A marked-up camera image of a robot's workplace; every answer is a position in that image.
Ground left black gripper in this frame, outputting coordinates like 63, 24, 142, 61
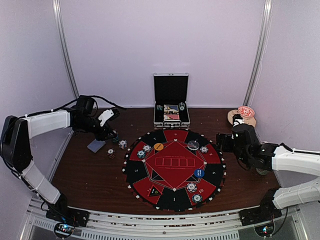
75, 115, 117, 141

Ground dark blue green chip stack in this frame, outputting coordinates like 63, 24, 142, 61
112, 134, 119, 143

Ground teal chip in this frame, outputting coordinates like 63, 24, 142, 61
136, 150, 146, 159

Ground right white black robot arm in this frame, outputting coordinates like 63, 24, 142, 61
216, 123, 320, 221

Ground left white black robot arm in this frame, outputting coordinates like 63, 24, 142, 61
0, 95, 121, 222

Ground blue card deck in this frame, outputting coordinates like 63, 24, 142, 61
87, 139, 106, 153

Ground clear dealer button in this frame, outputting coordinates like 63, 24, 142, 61
187, 140, 200, 151

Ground round wooden board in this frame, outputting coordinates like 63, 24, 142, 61
227, 109, 257, 127

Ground red white patterned bowl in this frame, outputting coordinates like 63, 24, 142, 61
237, 105, 255, 119

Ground blue small blind button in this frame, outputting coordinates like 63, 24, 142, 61
194, 168, 205, 178

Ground chip on seat five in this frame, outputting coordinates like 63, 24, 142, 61
142, 145, 152, 153

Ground white chip stack near ten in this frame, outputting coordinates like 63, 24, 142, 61
186, 182, 198, 193

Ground chips in case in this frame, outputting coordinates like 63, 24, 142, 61
178, 102, 186, 111

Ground round red black poker mat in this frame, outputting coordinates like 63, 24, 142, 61
122, 129, 227, 212

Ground yellow big blind button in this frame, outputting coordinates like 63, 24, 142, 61
153, 142, 164, 151

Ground card decks in case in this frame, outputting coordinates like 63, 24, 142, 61
163, 104, 180, 121

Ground aluminium poker case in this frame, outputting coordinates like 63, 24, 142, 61
153, 73, 191, 128

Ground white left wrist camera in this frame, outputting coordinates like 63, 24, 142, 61
98, 108, 120, 127

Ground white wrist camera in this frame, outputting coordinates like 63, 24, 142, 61
98, 108, 120, 127
232, 114, 246, 127

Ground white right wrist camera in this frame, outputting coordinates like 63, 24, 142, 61
232, 114, 246, 127

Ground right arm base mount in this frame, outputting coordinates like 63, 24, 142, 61
239, 188, 282, 226

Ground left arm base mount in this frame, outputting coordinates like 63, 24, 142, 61
45, 207, 90, 227

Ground aluminium front rail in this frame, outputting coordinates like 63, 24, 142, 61
23, 197, 305, 240

